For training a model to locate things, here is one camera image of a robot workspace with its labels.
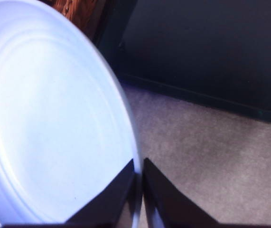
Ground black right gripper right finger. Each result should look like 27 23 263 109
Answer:
143 157 224 228

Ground black rectangular tray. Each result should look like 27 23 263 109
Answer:
94 0 271 124

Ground blue round plate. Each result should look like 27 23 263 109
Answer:
0 0 143 228

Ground brown wicker basket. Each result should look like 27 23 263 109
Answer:
51 0 109 36

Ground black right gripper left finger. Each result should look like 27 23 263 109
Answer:
65 158 136 228

